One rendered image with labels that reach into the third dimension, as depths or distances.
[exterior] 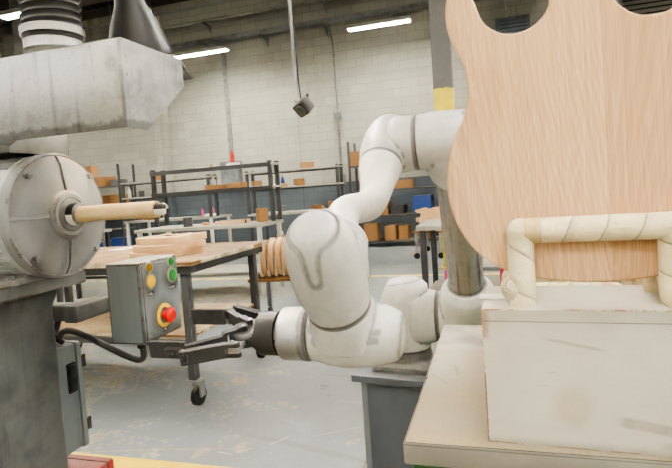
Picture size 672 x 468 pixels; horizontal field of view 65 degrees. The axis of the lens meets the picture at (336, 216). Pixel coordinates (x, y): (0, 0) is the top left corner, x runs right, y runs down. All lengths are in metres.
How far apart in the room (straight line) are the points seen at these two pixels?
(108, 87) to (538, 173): 0.66
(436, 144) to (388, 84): 11.08
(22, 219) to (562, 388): 0.94
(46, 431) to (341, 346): 0.82
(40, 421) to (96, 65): 0.82
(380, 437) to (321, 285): 1.05
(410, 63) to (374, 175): 11.16
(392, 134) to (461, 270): 0.45
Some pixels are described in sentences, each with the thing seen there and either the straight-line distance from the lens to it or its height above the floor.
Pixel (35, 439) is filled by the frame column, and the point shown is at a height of 0.76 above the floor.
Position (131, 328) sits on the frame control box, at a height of 0.96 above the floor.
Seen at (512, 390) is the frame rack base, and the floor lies 1.00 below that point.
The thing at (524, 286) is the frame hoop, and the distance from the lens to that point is 0.70.
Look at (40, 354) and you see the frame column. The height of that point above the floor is 0.94.
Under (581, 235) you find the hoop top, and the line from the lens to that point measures 0.70.
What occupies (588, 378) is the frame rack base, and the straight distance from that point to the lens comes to 0.72.
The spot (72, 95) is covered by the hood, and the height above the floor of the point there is 1.45.
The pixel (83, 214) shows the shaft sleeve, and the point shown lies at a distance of 1.16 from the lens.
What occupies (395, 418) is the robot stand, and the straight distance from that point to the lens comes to 1.68.
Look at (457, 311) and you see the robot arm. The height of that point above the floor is 0.89.
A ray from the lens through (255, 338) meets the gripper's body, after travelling 0.91.
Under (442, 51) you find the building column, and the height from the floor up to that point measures 3.09.
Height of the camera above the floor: 1.27
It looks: 3 degrees down
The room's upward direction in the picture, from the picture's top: 4 degrees counter-clockwise
